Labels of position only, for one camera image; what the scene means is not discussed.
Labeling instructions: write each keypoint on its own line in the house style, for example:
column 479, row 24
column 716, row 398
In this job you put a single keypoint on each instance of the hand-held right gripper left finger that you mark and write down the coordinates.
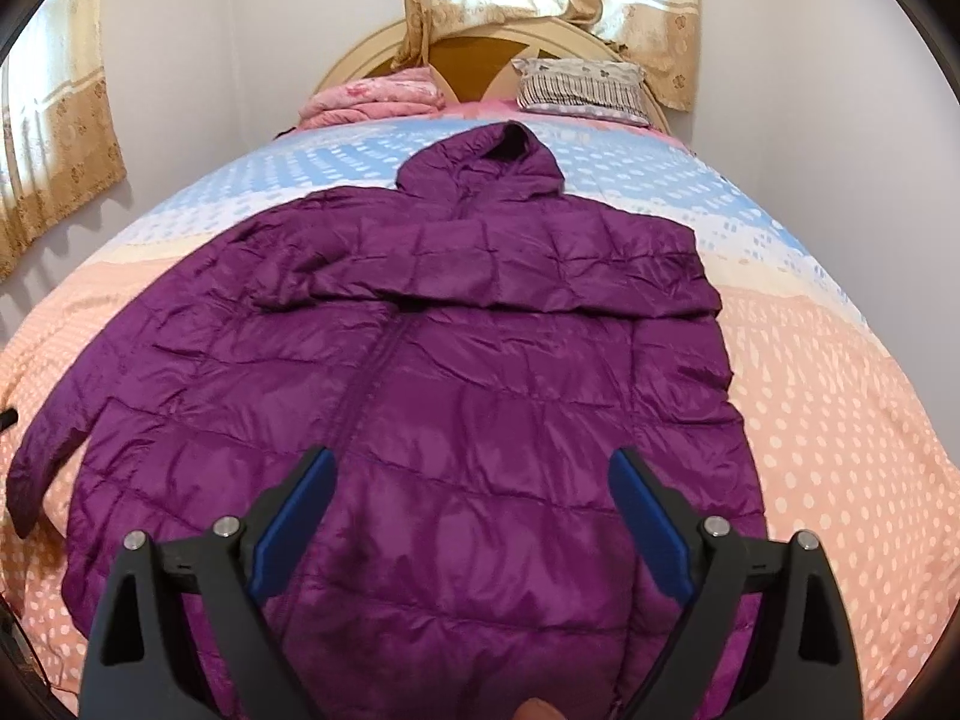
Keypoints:
column 296, row 517

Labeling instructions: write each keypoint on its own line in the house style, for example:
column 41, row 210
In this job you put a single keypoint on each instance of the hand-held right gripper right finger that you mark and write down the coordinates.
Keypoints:
column 649, row 521

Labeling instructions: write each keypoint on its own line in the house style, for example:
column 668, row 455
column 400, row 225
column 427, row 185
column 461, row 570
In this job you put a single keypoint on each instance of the purple hooded puffer jacket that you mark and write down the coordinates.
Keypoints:
column 465, row 390

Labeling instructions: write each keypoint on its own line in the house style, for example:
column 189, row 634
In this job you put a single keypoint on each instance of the bed with dotted sheet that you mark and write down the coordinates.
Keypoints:
column 825, row 390

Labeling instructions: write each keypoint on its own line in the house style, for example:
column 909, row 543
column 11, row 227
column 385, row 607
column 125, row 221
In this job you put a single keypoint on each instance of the folded pink blanket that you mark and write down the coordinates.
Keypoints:
column 367, row 94

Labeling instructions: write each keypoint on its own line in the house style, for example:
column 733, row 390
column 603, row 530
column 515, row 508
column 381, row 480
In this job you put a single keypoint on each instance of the striped floral pillow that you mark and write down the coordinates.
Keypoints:
column 577, row 86

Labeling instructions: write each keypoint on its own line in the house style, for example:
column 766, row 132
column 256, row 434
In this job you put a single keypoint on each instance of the cream wooden headboard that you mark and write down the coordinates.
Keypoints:
column 465, row 60

